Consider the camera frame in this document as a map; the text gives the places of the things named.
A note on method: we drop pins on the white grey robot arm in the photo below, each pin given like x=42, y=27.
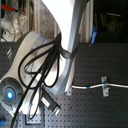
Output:
x=36, y=62

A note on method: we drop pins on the small grey clip left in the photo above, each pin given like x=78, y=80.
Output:
x=69, y=92

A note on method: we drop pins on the black perforated breadboard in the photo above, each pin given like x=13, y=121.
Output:
x=89, y=108

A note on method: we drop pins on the red object in background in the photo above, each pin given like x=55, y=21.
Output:
x=21, y=9

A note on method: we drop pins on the silver black cable connector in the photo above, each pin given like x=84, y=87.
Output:
x=51, y=105

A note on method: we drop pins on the grey cable clip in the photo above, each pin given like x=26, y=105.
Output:
x=105, y=86

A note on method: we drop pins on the blue handled tool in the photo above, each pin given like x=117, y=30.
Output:
x=94, y=34

